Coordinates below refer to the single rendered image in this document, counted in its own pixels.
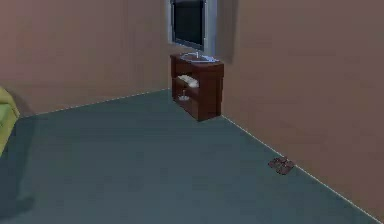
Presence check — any dark red wooden vanity cabinet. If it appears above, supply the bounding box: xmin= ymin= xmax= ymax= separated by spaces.
xmin=169 ymin=53 xmax=225 ymax=122

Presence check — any white folded towel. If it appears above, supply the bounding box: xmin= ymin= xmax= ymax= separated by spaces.
xmin=176 ymin=74 xmax=200 ymax=89

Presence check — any grey sink basin with tap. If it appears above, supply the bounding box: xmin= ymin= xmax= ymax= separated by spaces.
xmin=180 ymin=50 xmax=220 ymax=64

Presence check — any brown slipper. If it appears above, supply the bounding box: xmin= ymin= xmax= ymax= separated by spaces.
xmin=267 ymin=156 xmax=289 ymax=169
xmin=275 ymin=161 xmax=296 ymax=176

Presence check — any yellow green bed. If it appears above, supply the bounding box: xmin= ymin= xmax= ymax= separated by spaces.
xmin=0 ymin=86 xmax=21 ymax=158

